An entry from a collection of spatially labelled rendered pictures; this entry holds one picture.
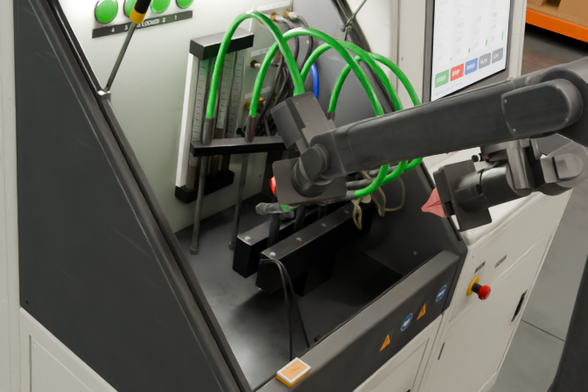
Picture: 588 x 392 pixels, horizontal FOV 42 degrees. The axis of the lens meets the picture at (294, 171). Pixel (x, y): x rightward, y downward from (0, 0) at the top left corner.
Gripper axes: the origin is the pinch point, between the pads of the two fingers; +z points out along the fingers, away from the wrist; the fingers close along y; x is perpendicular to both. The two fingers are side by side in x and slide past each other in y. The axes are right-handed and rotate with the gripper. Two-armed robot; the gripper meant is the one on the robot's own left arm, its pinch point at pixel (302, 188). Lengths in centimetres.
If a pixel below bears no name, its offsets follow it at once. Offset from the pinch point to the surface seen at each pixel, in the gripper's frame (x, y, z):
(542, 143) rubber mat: -13, -78, 75
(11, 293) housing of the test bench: 6, 54, 36
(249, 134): -17.1, 4.0, 31.4
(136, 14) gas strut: -24.1, 21.1, -19.1
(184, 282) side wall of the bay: 11.6, 20.3, -3.2
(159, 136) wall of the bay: -19.4, 21.8, 31.9
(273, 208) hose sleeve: 1.6, 4.4, 6.9
